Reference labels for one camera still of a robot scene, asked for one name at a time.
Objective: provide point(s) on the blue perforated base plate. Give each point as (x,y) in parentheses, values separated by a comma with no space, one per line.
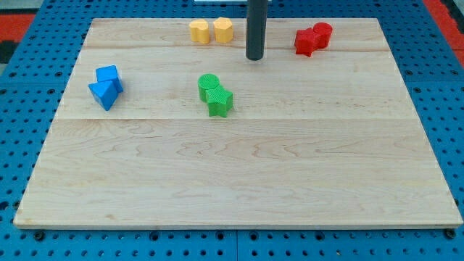
(37,73)

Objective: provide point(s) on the wooden board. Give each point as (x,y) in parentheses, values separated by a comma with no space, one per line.
(331,141)

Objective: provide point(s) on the green star block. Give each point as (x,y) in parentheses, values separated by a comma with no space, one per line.
(219,101)

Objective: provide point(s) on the yellow hexagon block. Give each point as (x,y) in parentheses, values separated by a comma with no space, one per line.
(223,30)

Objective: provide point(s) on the yellow heart block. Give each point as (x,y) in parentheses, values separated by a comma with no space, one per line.
(199,31)

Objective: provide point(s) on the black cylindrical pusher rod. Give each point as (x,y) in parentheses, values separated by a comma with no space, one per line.
(256,19)

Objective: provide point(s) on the red star block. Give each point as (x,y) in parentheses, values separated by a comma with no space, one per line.
(306,42)

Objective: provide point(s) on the red cylinder block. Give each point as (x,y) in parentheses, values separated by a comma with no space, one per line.
(324,30)

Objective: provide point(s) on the blue cube block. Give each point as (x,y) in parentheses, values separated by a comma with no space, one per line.
(109,73)

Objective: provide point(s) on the green cylinder block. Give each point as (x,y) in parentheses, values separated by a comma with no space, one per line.
(206,82)

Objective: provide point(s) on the blue triangle block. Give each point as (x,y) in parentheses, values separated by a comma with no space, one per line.
(104,93)

